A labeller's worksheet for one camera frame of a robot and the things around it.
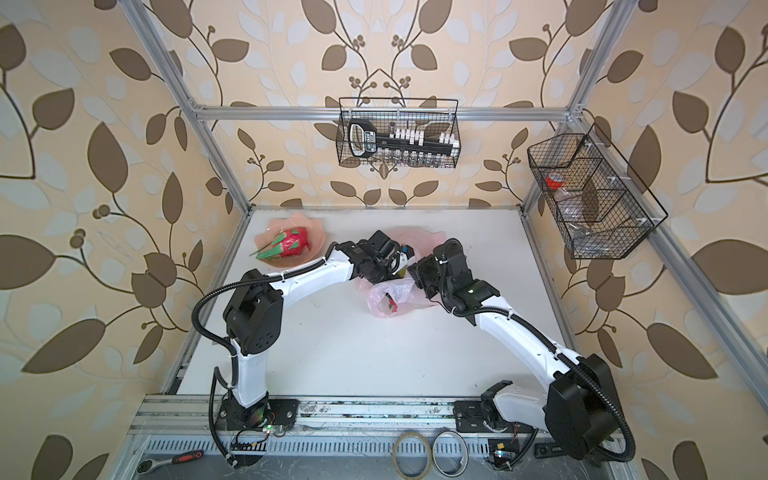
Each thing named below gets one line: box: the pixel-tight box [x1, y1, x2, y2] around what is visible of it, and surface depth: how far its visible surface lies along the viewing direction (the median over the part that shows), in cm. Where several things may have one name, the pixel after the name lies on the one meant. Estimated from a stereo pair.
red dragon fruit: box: [249, 227, 311, 260], surface depth 102 cm
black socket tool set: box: [348, 118, 460, 161], surface depth 86 cm
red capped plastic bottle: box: [545, 172, 585, 222], surface depth 80 cm
